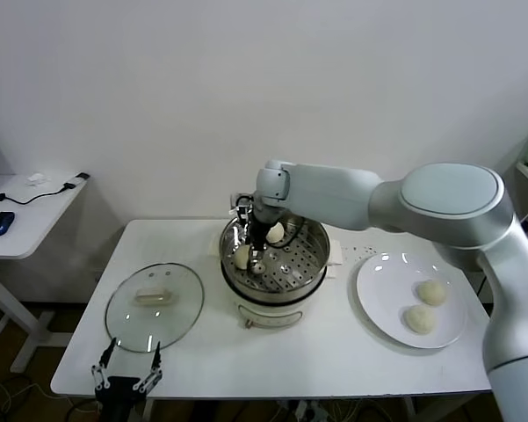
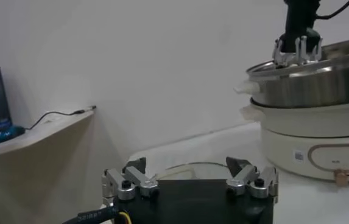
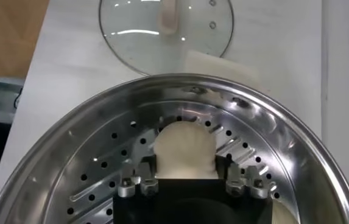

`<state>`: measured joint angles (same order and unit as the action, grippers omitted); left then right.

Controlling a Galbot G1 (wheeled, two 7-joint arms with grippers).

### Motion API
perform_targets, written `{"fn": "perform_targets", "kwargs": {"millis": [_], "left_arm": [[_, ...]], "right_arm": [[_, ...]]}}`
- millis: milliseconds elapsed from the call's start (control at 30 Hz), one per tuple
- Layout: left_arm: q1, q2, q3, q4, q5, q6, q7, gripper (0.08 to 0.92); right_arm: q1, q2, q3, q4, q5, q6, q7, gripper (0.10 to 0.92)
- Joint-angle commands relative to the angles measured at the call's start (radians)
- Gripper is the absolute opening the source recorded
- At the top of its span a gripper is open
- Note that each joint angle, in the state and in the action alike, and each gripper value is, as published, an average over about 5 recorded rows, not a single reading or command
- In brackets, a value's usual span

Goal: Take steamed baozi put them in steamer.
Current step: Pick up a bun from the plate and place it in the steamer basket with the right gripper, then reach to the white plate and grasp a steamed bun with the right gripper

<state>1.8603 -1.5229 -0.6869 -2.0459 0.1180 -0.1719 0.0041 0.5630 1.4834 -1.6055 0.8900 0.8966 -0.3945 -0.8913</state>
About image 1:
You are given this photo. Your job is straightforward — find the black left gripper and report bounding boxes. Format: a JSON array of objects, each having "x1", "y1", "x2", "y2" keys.
[{"x1": 90, "y1": 337, "x2": 164, "y2": 422}]

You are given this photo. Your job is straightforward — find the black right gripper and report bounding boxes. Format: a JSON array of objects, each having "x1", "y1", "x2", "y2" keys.
[{"x1": 247, "y1": 208, "x2": 271, "y2": 266}]

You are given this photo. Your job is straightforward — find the white steamed baozi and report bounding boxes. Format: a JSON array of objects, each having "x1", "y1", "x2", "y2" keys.
[
  {"x1": 402, "y1": 305, "x2": 438, "y2": 334},
  {"x1": 416, "y1": 280, "x2": 448, "y2": 308},
  {"x1": 234, "y1": 244, "x2": 253, "y2": 270},
  {"x1": 265, "y1": 222, "x2": 286, "y2": 245}
]

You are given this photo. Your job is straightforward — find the glass lid with cream handle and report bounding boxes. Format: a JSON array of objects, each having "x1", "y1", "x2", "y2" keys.
[{"x1": 104, "y1": 262, "x2": 206, "y2": 353}]

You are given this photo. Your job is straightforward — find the perforated steel steamer basket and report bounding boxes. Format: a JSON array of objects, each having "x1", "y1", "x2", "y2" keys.
[{"x1": 220, "y1": 203, "x2": 330, "y2": 304}]

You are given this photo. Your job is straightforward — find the cream electric cooking pot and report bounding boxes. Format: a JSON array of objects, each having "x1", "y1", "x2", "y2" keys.
[{"x1": 206, "y1": 232, "x2": 344, "y2": 330}]

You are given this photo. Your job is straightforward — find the white round plate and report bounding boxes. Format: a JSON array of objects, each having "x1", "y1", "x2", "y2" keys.
[{"x1": 355, "y1": 251, "x2": 467, "y2": 351}]

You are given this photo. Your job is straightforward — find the white power strip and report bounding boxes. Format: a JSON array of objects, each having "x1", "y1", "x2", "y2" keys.
[{"x1": 289, "y1": 398, "x2": 330, "y2": 422}]

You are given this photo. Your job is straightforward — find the white side desk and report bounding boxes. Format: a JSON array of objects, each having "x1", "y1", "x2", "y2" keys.
[{"x1": 0, "y1": 172, "x2": 92, "y2": 375}]

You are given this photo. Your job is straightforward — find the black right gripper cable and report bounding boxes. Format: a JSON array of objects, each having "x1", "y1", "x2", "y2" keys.
[{"x1": 279, "y1": 218, "x2": 307, "y2": 251}]

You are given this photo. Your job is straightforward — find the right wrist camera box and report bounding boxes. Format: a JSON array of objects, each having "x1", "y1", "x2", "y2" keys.
[{"x1": 231, "y1": 192, "x2": 254, "y2": 221}]

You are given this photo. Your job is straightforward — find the black cable with adapter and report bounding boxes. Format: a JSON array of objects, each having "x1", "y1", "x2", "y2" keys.
[{"x1": 0, "y1": 172, "x2": 91, "y2": 206}]

